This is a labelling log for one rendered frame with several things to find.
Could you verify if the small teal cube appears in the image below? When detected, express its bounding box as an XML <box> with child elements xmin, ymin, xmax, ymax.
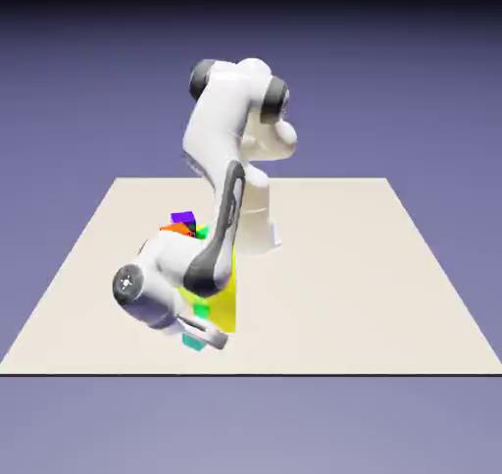
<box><xmin>181</xmin><ymin>333</ymin><xmax>208</xmax><ymax>352</ymax></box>

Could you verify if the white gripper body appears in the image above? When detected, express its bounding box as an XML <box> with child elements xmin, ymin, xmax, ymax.
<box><xmin>176</xmin><ymin>313</ymin><xmax>230</xmax><ymax>351</ymax></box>

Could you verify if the large orange box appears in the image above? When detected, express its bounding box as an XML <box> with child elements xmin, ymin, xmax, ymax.
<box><xmin>159</xmin><ymin>223</ymin><xmax>196</xmax><ymax>238</ymax></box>

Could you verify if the large yellow box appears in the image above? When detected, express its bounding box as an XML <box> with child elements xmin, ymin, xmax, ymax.
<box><xmin>176</xmin><ymin>241</ymin><xmax>237</xmax><ymax>334</ymax></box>

